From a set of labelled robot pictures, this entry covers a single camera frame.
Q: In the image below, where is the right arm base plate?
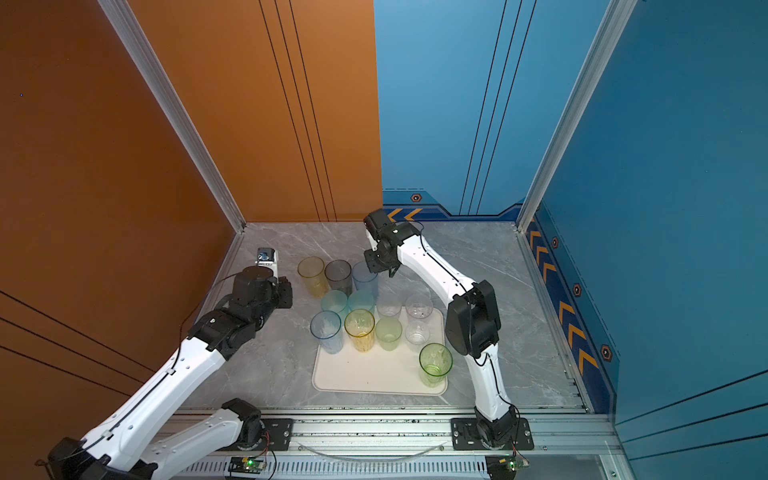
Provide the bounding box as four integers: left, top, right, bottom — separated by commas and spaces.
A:
450, 417, 535, 451

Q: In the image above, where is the clear faceted cup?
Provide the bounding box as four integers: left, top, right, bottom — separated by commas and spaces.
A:
405, 294, 434, 322

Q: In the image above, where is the clear textured cup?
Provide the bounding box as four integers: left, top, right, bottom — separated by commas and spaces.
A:
376, 291, 402, 319

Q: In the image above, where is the left green circuit board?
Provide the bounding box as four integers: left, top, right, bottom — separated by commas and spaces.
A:
227, 456, 269, 476

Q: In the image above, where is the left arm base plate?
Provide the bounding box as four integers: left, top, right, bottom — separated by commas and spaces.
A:
220, 418, 294, 452

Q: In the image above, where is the light blue cup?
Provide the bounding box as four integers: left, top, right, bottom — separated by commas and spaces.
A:
310, 310, 344, 355
352, 260, 379, 299

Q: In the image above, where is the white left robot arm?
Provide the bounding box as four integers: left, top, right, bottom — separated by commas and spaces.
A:
38, 251, 293, 479

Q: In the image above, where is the cream rectangular tray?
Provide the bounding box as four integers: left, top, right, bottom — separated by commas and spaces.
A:
312, 310, 447, 396

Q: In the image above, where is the grey smoked cup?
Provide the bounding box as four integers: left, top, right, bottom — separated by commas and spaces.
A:
324, 260, 353, 296

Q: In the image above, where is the green tinted cup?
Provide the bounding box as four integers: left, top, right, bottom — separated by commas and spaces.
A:
419, 343, 454, 388

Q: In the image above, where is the right aluminium corner post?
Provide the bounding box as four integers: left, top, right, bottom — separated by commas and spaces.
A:
517, 0, 638, 233

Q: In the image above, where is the aluminium front rail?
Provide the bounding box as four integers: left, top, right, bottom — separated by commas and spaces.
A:
107, 410, 637, 480

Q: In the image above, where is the right circuit board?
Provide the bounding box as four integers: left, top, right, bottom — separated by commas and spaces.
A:
485, 456, 530, 480

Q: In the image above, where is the yellow-brown tinted cup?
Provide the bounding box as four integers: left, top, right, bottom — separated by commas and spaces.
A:
297, 256, 329, 298

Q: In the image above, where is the teal textured cup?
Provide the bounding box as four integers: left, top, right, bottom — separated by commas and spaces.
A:
321, 290, 350, 320
347, 289, 376, 313

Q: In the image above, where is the left aluminium corner post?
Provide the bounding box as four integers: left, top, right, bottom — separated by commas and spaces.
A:
97, 0, 247, 233

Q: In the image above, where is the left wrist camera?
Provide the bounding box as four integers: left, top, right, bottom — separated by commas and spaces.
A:
255, 247, 279, 277

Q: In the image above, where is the aluminium corner post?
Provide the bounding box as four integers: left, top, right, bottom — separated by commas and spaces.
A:
517, 0, 638, 233
97, 0, 247, 233

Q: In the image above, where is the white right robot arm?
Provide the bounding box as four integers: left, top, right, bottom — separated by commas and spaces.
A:
364, 209, 520, 449

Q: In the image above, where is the light green cup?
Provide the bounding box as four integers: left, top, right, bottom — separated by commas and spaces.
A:
375, 317, 403, 351

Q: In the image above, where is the teal textured cup front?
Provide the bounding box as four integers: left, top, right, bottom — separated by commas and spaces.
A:
347, 289, 376, 313

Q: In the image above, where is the yellow tinted cup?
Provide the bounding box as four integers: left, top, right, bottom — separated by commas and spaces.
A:
344, 309, 375, 352

